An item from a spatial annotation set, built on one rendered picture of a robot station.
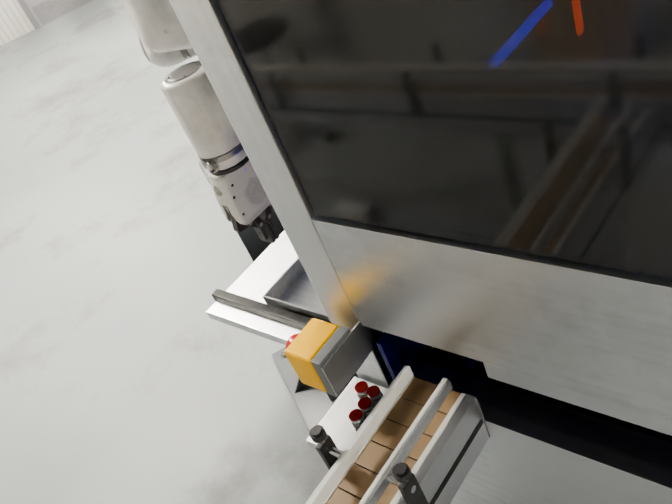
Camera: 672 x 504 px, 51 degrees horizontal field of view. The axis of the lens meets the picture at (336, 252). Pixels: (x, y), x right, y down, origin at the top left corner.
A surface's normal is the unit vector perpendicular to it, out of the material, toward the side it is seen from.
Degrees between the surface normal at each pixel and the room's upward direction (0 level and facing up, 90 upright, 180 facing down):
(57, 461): 0
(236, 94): 90
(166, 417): 0
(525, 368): 90
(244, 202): 90
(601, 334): 90
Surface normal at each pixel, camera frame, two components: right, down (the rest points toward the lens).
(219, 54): -0.57, 0.65
